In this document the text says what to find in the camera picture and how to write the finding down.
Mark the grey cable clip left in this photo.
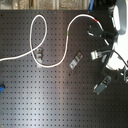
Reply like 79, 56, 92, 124
37, 47, 43, 64

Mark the white cable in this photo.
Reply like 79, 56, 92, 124
0, 13, 100, 69

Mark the blue object at edge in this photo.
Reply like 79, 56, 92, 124
0, 85, 5, 93

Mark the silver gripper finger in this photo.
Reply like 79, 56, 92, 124
91, 50, 105, 60

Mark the black clamp mount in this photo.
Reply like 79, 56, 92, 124
93, 68, 128, 95

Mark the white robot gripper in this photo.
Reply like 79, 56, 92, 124
87, 5, 127, 44

